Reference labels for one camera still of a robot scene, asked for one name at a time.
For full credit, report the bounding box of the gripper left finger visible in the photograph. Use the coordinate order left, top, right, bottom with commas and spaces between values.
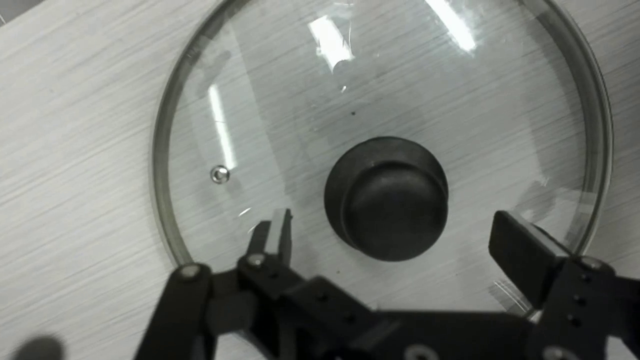
134, 208, 388, 360

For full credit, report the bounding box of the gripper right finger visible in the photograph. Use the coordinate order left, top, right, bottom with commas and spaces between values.
488, 210, 640, 360

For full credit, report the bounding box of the glass pot lid black knob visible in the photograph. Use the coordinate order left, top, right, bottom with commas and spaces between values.
151, 0, 615, 317

